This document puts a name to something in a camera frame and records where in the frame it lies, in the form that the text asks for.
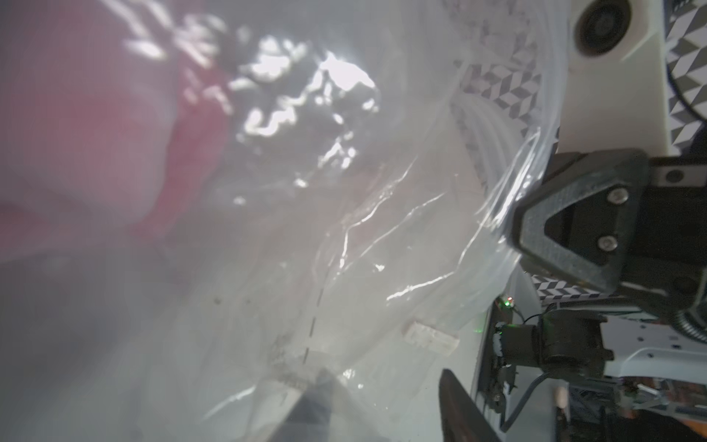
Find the clear plastic vacuum bag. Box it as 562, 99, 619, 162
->
1, 1, 571, 441

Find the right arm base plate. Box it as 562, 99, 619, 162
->
472, 297, 515, 414

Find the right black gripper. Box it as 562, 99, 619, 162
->
510, 149, 706, 332

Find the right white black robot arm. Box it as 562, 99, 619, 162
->
491, 149, 706, 384

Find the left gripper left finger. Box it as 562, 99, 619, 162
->
281, 370, 387, 442

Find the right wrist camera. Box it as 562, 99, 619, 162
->
558, 1, 678, 157

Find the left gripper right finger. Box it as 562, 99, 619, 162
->
438, 368, 500, 442

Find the pink towel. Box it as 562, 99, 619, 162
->
1, 1, 228, 261

